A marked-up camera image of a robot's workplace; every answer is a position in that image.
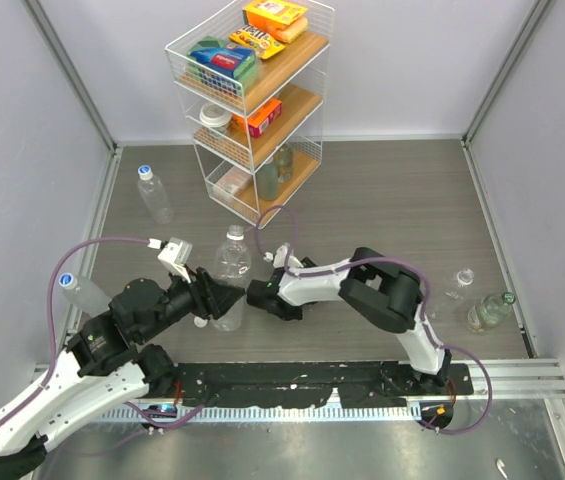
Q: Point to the green glass bottle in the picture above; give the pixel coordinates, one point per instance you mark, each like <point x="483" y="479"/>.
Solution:
<point x="491" y="311"/>

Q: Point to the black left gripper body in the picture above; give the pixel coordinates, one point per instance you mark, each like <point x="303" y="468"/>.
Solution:
<point x="184" y="298"/>

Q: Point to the glass jar, shelf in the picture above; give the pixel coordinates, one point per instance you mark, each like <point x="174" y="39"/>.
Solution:
<point x="267" y="180"/>
<point x="284" y="159"/>

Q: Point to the white box, bottom shelf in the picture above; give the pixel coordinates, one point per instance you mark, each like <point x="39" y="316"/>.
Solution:
<point x="231" y="183"/>

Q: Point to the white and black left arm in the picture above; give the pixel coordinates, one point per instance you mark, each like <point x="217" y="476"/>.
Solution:
<point x="109" y="361"/>

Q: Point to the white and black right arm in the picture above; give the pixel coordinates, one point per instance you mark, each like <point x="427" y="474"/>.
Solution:
<point x="387" y="293"/>

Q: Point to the green and blue box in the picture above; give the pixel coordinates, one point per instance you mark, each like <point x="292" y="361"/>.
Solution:
<point x="224" y="66"/>

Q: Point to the orange box, middle shelf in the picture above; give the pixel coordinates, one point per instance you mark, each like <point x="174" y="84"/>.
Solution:
<point x="258" y="122"/>

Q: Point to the clear plastic bottle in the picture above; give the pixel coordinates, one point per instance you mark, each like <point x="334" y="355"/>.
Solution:
<point x="156" y="200"/>
<point x="447" y="298"/>
<point x="233" y="265"/>

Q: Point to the glass jar, bottom shelf front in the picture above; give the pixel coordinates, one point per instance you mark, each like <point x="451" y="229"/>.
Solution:
<point x="267" y="180"/>

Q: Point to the white wire shelf rack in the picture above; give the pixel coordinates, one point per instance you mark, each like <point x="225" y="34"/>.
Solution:
<point x="297" y="77"/>

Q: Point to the glass jar, bottom shelf back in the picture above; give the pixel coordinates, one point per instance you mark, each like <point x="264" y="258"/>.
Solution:
<point x="284" y="159"/>

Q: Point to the white slotted cable duct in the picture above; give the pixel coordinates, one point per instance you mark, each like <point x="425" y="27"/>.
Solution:
<point x="330" y="412"/>

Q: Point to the yellow sponge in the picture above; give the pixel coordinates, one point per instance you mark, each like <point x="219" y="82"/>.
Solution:
<point x="292" y="32"/>

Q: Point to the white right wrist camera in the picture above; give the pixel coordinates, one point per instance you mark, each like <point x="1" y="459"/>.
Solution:
<point x="281" y="258"/>

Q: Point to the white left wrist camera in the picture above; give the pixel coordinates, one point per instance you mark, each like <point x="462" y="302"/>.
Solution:
<point x="173" y="255"/>

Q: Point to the orange snack box, top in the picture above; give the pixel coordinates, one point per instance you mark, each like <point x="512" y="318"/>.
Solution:
<point x="273" y="14"/>

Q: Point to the white lidded paper cup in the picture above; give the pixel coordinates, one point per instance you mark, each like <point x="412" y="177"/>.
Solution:
<point x="216" y="118"/>

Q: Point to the clear bottle with blue cap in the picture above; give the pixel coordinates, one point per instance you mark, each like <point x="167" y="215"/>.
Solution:
<point x="84" y="294"/>

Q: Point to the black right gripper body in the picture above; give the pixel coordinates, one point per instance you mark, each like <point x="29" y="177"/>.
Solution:
<point x="294" y="314"/>

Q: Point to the yellow candy bag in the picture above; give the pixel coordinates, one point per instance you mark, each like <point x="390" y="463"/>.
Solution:
<point x="264" y="44"/>

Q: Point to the blue and white bottle cap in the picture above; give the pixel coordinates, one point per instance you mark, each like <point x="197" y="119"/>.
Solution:
<point x="145" y="173"/>

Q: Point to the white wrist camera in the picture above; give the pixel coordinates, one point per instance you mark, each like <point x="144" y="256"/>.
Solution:
<point x="281" y="258"/>
<point x="173" y="255"/>

